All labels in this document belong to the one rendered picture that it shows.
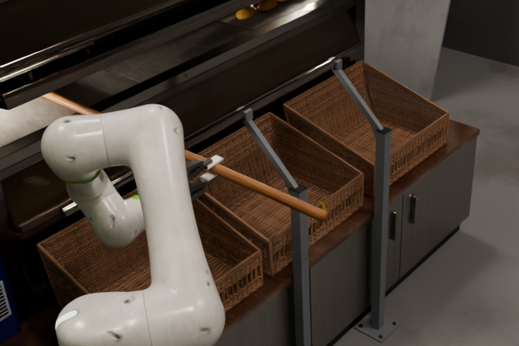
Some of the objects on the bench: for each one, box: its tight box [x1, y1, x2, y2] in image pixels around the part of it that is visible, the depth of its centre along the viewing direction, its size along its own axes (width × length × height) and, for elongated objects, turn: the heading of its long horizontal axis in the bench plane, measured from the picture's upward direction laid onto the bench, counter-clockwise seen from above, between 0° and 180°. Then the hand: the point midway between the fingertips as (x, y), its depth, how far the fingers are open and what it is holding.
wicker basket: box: [283, 60, 449, 197], centre depth 337 cm, size 49×56×28 cm
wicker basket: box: [36, 188, 263, 344], centre depth 262 cm, size 49×56×28 cm
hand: (212, 167), depth 222 cm, fingers closed on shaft, 3 cm apart
